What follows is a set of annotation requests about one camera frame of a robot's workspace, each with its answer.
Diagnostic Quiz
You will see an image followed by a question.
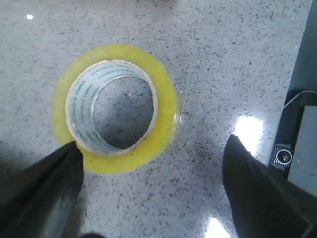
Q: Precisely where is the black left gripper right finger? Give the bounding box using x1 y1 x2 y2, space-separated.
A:
222 134 317 238

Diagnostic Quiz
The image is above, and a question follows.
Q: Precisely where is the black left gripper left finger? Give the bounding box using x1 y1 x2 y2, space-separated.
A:
0 141 84 238

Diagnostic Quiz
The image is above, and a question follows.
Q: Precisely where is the yellow tape roll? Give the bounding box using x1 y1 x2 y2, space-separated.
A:
52 44 180 174

